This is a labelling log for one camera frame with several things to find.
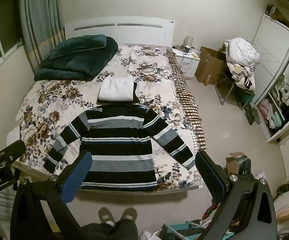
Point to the striped knit sweater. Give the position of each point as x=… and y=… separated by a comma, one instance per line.
x=119, y=155

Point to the white nightstand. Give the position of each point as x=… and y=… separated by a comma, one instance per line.
x=189, y=67

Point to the person's slipper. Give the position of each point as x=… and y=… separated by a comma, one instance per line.
x=129, y=213
x=105, y=215

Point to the grey green curtain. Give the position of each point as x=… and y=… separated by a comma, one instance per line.
x=39, y=17

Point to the pink folded clothes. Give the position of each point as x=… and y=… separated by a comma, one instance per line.
x=265, y=108

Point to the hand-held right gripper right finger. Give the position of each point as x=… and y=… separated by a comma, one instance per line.
x=209, y=176

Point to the teal laundry basket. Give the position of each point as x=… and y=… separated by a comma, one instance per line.
x=182, y=230

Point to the pile of clothes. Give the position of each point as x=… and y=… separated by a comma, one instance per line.
x=242, y=52

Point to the small open cardboard box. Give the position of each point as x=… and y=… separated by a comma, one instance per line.
x=233, y=163

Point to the large brown cardboard box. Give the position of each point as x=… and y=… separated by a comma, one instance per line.
x=209, y=65

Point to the metal folding chair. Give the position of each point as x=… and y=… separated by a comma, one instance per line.
x=222, y=90

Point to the teal folded clothes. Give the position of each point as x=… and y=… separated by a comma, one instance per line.
x=277, y=120

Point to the person's left slipper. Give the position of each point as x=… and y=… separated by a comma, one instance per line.
x=105, y=215

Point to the person's right slipper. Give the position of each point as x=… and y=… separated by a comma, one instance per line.
x=129, y=213

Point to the white wardrobe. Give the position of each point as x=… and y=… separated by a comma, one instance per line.
x=272, y=42

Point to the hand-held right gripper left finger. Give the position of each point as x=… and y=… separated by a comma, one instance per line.
x=77, y=177

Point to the dark green plush blanket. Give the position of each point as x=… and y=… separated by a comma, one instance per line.
x=79, y=55

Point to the white bed headboard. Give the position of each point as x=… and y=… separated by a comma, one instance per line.
x=119, y=33

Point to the white folded garment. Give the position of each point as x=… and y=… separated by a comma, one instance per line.
x=115, y=90

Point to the beige table lamp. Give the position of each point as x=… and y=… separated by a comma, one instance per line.
x=188, y=41

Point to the green shoes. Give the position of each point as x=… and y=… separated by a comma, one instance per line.
x=253, y=115

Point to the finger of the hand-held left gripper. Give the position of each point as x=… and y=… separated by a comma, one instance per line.
x=9, y=151

